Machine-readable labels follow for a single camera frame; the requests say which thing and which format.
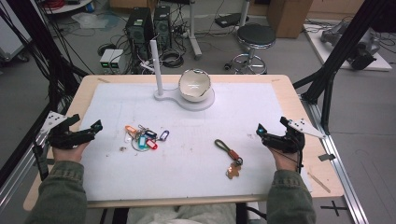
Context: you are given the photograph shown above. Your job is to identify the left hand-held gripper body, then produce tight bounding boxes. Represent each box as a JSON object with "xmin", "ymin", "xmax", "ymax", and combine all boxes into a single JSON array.
[{"xmin": 40, "ymin": 111, "xmax": 95, "ymax": 149}]

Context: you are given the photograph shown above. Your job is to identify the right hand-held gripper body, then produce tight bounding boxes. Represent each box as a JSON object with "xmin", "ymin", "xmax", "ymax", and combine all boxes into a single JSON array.
[{"xmin": 262, "ymin": 116, "xmax": 326, "ymax": 154}]

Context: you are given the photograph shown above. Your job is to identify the green cord leather keychain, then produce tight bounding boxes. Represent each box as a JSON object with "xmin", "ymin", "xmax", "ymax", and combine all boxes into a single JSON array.
[{"xmin": 214, "ymin": 138, "xmax": 245, "ymax": 180}]

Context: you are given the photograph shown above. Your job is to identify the key ring with coloured tags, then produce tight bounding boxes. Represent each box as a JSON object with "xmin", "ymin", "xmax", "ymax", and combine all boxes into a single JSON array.
[{"xmin": 123, "ymin": 124, "xmax": 171, "ymax": 153}]

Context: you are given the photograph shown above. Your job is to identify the white stand with pole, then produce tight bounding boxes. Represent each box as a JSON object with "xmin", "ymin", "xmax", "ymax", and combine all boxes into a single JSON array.
[{"xmin": 149, "ymin": 39, "xmax": 216, "ymax": 112}]

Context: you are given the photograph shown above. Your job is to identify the person's right hand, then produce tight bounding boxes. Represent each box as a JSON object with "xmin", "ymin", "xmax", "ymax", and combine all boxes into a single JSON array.
[{"xmin": 268, "ymin": 146, "xmax": 303, "ymax": 172}]

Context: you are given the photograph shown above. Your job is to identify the person's left hand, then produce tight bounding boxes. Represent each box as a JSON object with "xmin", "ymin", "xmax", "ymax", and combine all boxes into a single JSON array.
[{"xmin": 51, "ymin": 141, "xmax": 90, "ymax": 163}]

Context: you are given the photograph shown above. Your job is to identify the thin wooden stick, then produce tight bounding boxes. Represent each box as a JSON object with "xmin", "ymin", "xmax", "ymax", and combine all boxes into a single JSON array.
[{"xmin": 307, "ymin": 172, "xmax": 332, "ymax": 194}]

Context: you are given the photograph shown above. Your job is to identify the white power supply unit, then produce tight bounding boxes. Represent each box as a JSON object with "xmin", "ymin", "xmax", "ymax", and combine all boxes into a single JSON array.
[
  {"xmin": 99, "ymin": 49, "xmax": 115, "ymax": 75},
  {"xmin": 110, "ymin": 49, "xmax": 126, "ymax": 75}
]

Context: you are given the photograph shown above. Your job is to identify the black tape cross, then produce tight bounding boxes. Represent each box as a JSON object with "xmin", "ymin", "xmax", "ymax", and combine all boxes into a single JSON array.
[{"xmin": 320, "ymin": 200, "xmax": 348, "ymax": 217}]

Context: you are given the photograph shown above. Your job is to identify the white chipped bowl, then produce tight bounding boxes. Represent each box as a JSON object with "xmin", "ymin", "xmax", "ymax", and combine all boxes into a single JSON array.
[{"xmin": 177, "ymin": 68, "xmax": 212, "ymax": 103}]

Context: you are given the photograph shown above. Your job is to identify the white table mat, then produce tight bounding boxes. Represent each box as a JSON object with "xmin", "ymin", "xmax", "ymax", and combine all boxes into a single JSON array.
[{"xmin": 79, "ymin": 82, "xmax": 313, "ymax": 203}]

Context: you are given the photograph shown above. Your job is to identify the black round stool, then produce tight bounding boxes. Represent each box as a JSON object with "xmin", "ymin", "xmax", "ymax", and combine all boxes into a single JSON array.
[{"xmin": 223, "ymin": 23, "xmax": 277, "ymax": 75}]

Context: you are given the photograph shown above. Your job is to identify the clear plastic bag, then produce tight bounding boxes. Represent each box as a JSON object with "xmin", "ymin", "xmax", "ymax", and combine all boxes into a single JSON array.
[{"xmin": 71, "ymin": 12, "xmax": 120, "ymax": 32}]

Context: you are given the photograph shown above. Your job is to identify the large black computer tower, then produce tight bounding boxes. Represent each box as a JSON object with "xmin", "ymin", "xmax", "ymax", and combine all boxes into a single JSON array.
[{"xmin": 125, "ymin": 7, "xmax": 154, "ymax": 62}]

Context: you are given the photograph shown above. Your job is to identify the person's legs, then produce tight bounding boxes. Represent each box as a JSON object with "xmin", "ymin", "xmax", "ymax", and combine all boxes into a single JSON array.
[{"xmin": 125, "ymin": 203, "xmax": 237, "ymax": 224}]

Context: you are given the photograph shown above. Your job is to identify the flat black device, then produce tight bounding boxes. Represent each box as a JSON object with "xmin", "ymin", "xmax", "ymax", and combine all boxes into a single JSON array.
[{"xmin": 214, "ymin": 12, "xmax": 250, "ymax": 28}]

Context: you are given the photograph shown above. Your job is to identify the brown cardboard box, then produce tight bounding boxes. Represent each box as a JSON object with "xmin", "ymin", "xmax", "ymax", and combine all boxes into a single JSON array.
[{"xmin": 266, "ymin": 0, "xmax": 314, "ymax": 39}]

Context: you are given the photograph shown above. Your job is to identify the white metal desk leg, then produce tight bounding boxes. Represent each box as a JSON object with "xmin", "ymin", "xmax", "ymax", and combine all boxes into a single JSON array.
[
  {"xmin": 238, "ymin": 0, "xmax": 250, "ymax": 27},
  {"xmin": 187, "ymin": 0, "xmax": 204, "ymax": 61}
]

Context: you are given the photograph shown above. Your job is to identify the slim black computer tower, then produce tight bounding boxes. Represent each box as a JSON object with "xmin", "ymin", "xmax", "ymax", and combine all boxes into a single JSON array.
[{"xmin": 153, "ymin": 5, "xmax": 173, "ymax": 51}]

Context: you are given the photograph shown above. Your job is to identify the white floor board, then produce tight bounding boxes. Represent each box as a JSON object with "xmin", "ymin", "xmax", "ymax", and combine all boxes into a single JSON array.
[{"xmin": 303, "ymin": 22, "xmax": 393, "ymax": 73}]

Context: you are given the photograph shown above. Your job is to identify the round white table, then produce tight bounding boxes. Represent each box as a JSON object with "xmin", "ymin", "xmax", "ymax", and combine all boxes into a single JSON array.
[{"xmin": 41, "ymin": 0, "xmax": 94, "ymax": 15}]

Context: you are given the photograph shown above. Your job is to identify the right hand-held gripper cable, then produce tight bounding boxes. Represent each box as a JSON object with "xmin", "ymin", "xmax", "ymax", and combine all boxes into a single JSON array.
[{"xmin": 270, "ymin": 139, "xmax": 304, "ymax": 175}]

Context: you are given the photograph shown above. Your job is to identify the aluminium rail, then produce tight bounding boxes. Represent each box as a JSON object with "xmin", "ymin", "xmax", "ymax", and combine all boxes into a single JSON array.
[
  {"xmin": 300, "ymin": 92, "xmax": 370, "ymax": 224},
  {"xmin": 0, "ymin": 124, "xmax": 57, "ymax": 208}
]

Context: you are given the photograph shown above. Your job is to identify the black metal frame with cables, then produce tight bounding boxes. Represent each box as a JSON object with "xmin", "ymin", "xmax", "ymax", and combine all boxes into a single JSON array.
[{"xmin": 0, "ymin": 0, "xmax": 90, "ymax": 188}]

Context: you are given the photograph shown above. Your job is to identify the coiled black cable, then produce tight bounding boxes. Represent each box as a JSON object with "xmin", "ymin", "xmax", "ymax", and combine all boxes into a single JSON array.
[{"xmin": 160, "ymin": 49, "xmax": 185, "ymax": 69}]

